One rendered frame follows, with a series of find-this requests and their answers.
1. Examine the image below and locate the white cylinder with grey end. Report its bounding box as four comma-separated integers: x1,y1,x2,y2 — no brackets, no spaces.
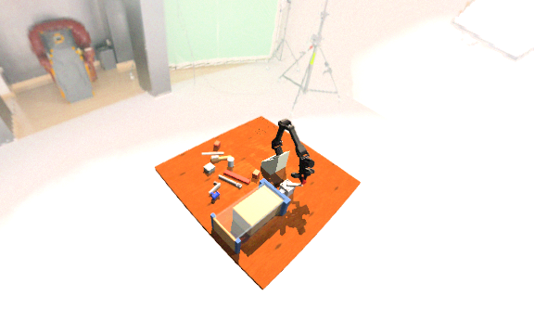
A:
218,175,242,188

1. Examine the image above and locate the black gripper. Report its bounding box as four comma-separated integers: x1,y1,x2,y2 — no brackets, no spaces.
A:
291,165,308,183

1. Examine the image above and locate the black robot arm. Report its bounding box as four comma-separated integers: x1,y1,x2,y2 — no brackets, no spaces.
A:
272,119,314,176

